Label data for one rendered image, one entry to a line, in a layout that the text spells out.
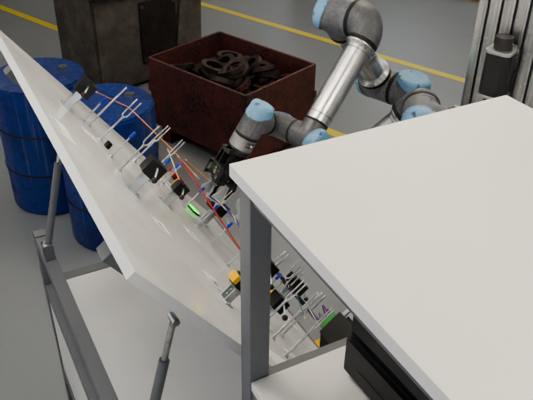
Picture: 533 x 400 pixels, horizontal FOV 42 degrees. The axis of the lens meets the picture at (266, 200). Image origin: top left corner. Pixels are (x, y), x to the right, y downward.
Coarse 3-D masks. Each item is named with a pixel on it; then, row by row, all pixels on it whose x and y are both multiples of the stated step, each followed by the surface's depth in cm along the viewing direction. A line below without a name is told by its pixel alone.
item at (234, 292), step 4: (232, 284) 139; (236, 284) 138; (228, 288) 141; (232, 288) 141; (236, 288) 139; (220, 292) 142; (224, 292) 141; (228, 292) 141; (232, 292) 139; (236, 292) 140; (224, 296) 141; (228, 296) 139; (232, 296) 140; (236, 296) 140; (224, 300) 139; (228, 300) 140; (232, 300) 140; (228, 304) 139; (232, 308) 140
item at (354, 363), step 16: (352, 336) 109; (368, 336) 104; (352, 352) 109; (368, 352) 106; (384, 352) 102; (352, 368) 110; (368, 368) 106; (384, 368) 103; (400, 368) 99; (368, 384) 107; (384, 384) 103; (400, 384) 101
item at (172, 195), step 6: (180, 180) 180; (174, 186) 180; (180, 186) 179; (186, 186) 182; (174, 192) 179; (180, 192) 179; (186, 192) 180; (162, 198) 180; (168, 198) 180; (174, 198) 181; (180, 198) 175; (168, 204) 181
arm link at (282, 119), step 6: (276, 114) 203; (282, 114) 205; (288, 114) 209; (276, 120) 202; (282, 120) 203; (288, 120) 202; (276, 126) 203; (282, 126) 202; (270, 132) 203; (276, 132) 204; (282, 132) 202; (282, 138) 203
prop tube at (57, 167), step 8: (56, 168) 198; (56, 176) 199; (56, 184) 201; (56, 192) 202; (56, 200) 204; (48, 208) 205; (48, 216) 205; (48, 224) 206; (48, 232) 207; (48, 240) 209
